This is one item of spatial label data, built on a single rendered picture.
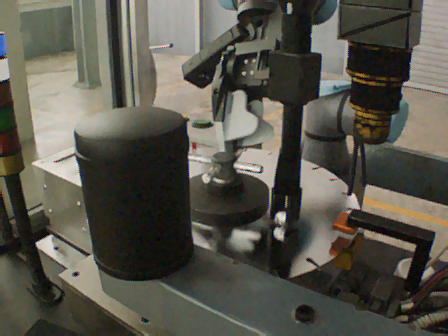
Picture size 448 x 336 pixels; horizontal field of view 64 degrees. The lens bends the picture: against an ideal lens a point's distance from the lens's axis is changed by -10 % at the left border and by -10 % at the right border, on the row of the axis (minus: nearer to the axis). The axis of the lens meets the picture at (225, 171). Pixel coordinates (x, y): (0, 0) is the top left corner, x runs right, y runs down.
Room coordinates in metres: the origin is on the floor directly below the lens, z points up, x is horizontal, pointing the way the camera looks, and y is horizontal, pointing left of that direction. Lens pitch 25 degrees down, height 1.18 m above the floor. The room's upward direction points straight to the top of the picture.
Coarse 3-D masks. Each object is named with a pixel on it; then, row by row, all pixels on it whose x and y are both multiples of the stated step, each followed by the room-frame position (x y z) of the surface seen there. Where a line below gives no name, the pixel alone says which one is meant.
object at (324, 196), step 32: (256, 160) 0.54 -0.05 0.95; (320, 192) 0.44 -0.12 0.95; (352, 192) 0.44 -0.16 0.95; (192, 224) 0.37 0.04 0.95; (224, 224) 0.37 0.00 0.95; (256, 224) 0.37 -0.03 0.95; (320, 224) 0.36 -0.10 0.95; (256, 256) 0.31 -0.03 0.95; (288, 256) 0.31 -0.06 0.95; (320, 256) 0.31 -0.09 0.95
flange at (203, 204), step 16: (192, 176) 0.47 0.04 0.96; (240, 176) 0.43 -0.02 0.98; (192, 192) 0.42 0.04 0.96; (208, 192) 0.41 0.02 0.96; (224, 192) 0.41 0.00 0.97; (240, 192) 0.42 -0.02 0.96; (256, 192) 0.42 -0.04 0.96; (192, 208) 0.39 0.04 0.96; (208, 208) 0.38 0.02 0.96; (224, 208) 0.38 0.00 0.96; (240, 208) 0.38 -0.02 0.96; (256, 208) 0.39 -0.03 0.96
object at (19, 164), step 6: (18, 150) 0.47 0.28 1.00; (0, 156) 0.45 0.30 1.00; (6, 156) 0.45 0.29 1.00; (12, 156) 0.45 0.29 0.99; (18, 156) 0.46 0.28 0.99; (0, 162) 0.45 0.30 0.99; (6, 162) 0.45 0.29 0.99; (12, 162) 0.45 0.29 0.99; (18, 162) 0.46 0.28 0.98; (0, 168) 0.45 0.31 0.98; (6, 168) 0.45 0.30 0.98; (12, 168) 0.45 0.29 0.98; (18, 168) 0.46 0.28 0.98; (24, 168) 0.47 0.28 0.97; (0, 174) 0.45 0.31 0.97; (6, 174) 0.45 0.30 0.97; (12, 174) 0.45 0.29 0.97
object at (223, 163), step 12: (192, 156) 0.44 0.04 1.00; (204, 156) 0.44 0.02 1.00; (216, 156) 0.43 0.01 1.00; (228, 156) 0.43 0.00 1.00; (216, 168) 0.40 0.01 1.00; (228, 168) 0.42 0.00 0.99; (240, 168) 0.42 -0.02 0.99; (252, 168) 0.41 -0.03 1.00; (204, 180) 0.39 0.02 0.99; (216, 180) 0.42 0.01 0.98; (228, 180) 0.42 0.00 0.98
